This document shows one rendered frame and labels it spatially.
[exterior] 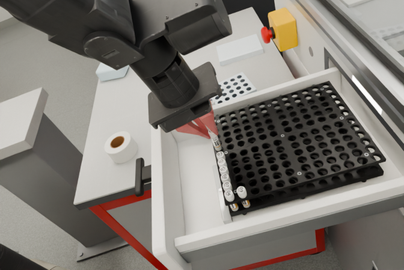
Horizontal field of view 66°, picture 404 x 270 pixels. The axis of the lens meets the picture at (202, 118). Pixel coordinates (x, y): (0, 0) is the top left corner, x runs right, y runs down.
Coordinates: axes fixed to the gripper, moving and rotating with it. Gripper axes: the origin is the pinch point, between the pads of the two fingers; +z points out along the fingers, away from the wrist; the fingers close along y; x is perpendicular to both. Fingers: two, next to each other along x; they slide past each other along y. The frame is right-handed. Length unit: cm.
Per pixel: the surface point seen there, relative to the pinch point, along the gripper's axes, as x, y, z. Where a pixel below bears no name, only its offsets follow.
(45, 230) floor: 59, -126, 73
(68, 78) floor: 209, -141, 73
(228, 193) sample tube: -9.2, -0.7, 3.4
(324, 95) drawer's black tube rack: 4.3, 18.1, 8.4
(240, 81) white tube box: 28.0, 5.2, 17.0
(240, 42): 48, 9, 20
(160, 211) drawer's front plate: -9.8, -9.7, 0.0
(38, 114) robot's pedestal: 53, -62, 10
